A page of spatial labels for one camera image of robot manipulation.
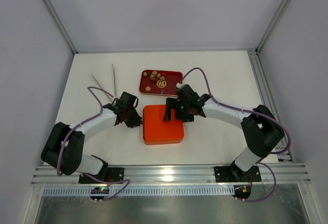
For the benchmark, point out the orange box lid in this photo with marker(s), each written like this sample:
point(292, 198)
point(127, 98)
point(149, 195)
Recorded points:
point(153, 121)

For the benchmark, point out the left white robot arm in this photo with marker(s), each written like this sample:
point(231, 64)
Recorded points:
point(64, 147)

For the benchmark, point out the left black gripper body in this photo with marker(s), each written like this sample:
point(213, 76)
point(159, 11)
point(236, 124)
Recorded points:
point(132, 121)

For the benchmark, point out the aluminium frame post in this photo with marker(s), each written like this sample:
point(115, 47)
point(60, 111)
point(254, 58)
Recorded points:
point(279, 12)
point(60, 26)

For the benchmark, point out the orange compartment box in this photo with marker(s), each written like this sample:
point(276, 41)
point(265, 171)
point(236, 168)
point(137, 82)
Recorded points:
point(162, 139)

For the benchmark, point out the slotted cable duct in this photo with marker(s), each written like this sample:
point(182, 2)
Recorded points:
point(135, 190)

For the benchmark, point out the left aluminium frame post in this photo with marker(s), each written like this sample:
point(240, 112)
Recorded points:
point(60, 26)

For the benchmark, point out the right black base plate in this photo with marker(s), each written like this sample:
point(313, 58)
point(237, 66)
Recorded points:
point(225, 174)

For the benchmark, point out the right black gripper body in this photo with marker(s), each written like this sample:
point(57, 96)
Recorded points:
point(172, 106)

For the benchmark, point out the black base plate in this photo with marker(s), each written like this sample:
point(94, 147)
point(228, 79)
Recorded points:
point(116, 174)
point(225, 174)

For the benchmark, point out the dark red metal tray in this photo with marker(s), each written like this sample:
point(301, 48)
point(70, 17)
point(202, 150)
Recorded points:
point(164, 83)

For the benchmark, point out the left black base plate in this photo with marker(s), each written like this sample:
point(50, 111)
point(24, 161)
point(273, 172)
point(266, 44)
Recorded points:
point(116, 174)

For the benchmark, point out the aluminium mounting rail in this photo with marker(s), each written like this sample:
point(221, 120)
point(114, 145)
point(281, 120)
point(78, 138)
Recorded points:
point(283, 173)

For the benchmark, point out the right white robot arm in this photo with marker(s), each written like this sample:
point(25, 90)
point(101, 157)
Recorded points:
point(261, 131)

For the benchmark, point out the right aluminium frame post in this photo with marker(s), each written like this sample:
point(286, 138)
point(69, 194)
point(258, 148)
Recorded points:
point(279, 12)

